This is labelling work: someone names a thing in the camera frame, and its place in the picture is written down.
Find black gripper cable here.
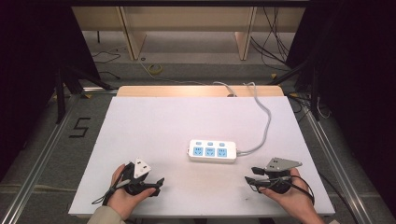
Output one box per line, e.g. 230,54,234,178
91,174,132,206
281,175,316,207

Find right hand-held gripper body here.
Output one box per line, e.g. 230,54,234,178
263,157,304,195

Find black curtain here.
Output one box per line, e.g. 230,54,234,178
284,0,396,218
0,0,102,185

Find thin black floor cable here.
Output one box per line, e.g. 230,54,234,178
92,49,122,80

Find yellow tape roll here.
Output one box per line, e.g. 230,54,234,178
147,63,163,76

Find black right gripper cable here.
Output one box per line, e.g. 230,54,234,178
281,175,316,207

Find white power strip cable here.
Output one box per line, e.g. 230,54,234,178
235,81,273,157

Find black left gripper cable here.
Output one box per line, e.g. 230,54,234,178
91,174,132,206

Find person's right hand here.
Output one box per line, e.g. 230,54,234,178
259,167,317,223

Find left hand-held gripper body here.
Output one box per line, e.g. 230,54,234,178
120,157,157,197

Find light wooden shelf unit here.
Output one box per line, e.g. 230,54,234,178
71,6,306,62

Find black metal stand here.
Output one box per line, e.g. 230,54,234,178
267,59,322,122
53,63,116,125

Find bundle of black cables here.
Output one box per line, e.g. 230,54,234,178
249,7,292,73

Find person's left hand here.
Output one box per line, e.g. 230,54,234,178
106,163,157,220

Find aluminium floor rail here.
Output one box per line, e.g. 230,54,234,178
300,102,375,224
0,92,82,224

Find white power strip blue sockets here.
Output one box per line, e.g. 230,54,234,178
187,138,238,164

